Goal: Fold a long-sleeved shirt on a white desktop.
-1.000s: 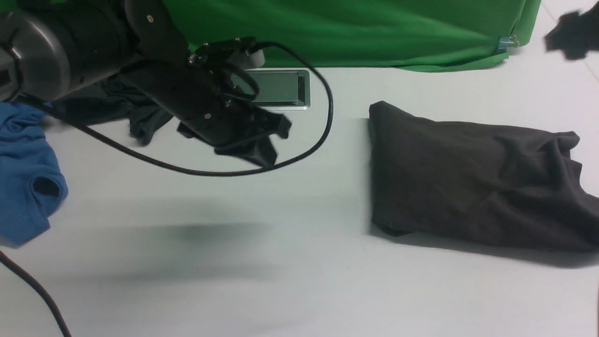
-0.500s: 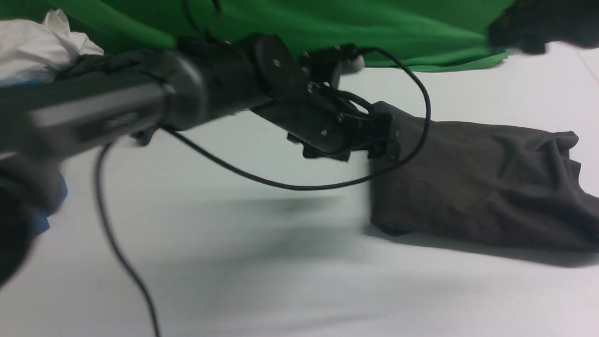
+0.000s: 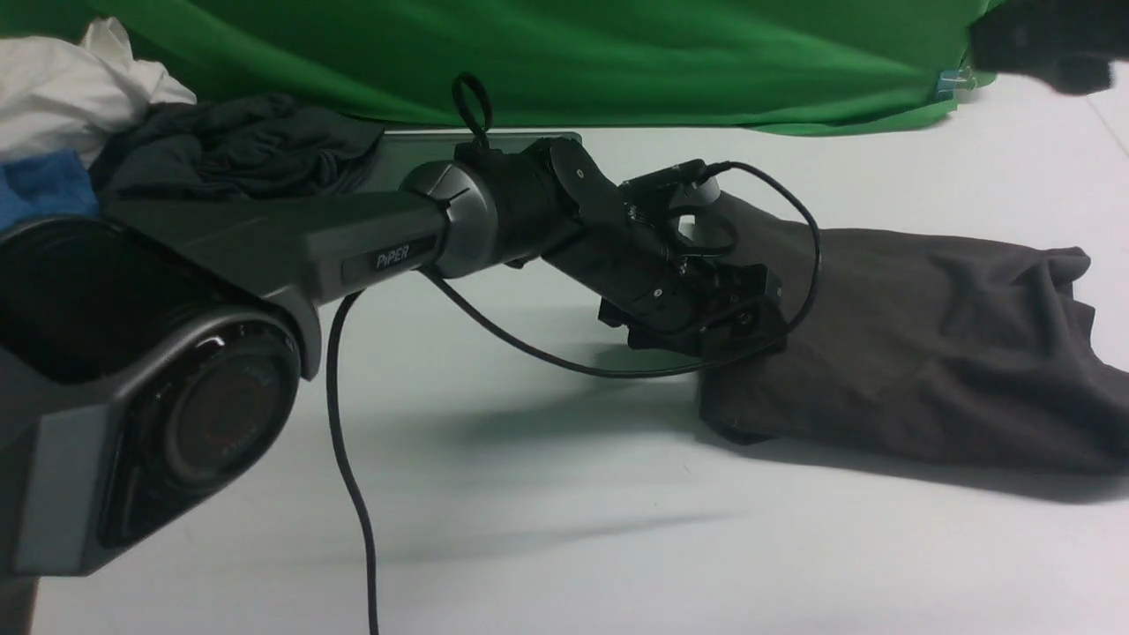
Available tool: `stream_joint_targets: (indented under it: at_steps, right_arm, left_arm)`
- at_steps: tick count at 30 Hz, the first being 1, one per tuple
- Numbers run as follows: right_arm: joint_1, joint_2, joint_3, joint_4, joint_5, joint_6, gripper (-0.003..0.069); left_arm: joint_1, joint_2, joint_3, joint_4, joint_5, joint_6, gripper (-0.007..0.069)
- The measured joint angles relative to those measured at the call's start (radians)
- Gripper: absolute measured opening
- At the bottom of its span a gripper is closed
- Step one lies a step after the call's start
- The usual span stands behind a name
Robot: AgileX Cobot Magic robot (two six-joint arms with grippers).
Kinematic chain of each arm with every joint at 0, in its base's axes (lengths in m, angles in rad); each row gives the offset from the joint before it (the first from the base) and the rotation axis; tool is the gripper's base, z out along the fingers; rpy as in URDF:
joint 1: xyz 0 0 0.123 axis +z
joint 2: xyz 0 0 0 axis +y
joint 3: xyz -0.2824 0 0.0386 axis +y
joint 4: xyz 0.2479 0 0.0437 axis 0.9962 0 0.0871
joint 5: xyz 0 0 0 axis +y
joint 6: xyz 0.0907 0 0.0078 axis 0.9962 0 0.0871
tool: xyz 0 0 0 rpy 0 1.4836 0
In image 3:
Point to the blue binder clip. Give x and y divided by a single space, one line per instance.
954 83

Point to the white crumpled garment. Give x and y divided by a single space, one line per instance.
58 95

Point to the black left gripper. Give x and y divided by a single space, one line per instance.
663 265

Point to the blue t-shirt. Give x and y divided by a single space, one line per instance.
46 185

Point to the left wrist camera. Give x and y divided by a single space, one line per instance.
684 184

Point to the green backdrop cloth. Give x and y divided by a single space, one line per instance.
799 68

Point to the gray long-sleeved shirt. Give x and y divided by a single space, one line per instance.
942 349

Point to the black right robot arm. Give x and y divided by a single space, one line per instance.
1070 46

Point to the dark teal crumpled garment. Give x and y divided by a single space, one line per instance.
264 146

